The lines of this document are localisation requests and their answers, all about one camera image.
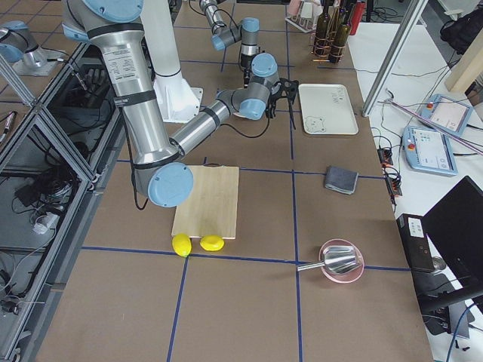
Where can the copper wire bottle rack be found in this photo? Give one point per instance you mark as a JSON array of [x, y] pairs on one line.
[[323, 57]]

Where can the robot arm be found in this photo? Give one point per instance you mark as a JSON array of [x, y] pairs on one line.
[[224, 35], [136, 40]]

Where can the black electronics box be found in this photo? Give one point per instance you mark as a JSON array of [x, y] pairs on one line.
[[415, 243]]

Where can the dark wine bottle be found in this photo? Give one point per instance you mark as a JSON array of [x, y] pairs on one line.
[[341, 36], [322, 28]]

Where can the metal spoon in bowl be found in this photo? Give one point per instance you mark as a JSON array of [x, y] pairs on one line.
[[336, 260]]

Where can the yellow lemon lower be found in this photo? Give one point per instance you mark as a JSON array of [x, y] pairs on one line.
[[212, 243]]

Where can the yellow lemon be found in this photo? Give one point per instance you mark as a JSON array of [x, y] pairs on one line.
[[212, 243], [181, 244]]

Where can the dark wine bottle upper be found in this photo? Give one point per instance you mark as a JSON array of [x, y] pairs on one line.
[[322, 28]]

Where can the black laptop computer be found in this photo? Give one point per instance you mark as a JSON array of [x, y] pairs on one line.
[[454, 226]]

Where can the folded grey cloth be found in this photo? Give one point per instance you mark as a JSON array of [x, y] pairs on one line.
[[341, 180]]

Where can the white wire cup rack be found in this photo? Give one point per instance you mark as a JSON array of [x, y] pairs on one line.
[[303, 14]]

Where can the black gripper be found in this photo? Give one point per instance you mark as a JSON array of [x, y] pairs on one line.
[[246, 61], [272, 105]]

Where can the blue teach pendant far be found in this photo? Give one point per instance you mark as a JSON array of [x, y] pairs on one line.
[[448, 113]]

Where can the yellow lemon upper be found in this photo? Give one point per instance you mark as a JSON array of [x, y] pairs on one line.
[[181, 244]]

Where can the dark wine bottle lower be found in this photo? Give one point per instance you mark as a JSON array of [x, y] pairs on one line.
[[341, 36]]

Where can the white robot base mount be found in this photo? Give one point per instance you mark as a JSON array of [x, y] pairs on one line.
[[177, 100]]

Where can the pink bowl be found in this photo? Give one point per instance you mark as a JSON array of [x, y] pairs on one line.
[[349, 277]]

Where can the red thermos bottle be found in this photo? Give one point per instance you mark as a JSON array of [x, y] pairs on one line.
[[358, 9]]

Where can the wooden cutting board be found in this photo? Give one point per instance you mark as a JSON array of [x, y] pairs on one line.
[[211, 208]]

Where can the cream bear serving tray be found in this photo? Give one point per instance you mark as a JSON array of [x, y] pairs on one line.
[[326, 110]]

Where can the blue teach pendant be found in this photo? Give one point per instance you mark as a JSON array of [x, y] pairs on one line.
[[428, 151], [448, 113]]

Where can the blue teach pendant near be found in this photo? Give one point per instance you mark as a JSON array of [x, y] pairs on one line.
[[428, 151]]

